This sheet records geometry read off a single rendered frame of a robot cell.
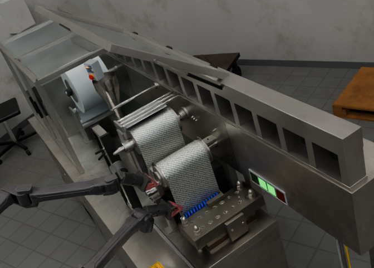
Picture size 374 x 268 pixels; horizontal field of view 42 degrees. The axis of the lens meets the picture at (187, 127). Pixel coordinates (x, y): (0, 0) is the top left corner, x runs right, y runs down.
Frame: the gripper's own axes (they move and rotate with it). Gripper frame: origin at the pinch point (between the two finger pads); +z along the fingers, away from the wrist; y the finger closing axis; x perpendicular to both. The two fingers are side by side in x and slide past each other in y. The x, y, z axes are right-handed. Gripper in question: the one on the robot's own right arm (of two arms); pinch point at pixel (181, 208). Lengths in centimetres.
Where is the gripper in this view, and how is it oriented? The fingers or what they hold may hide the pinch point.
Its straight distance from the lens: 237.8
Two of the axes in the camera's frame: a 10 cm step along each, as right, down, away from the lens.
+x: 1.7, -9.4, -2.8
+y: 5.0, 3.3, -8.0
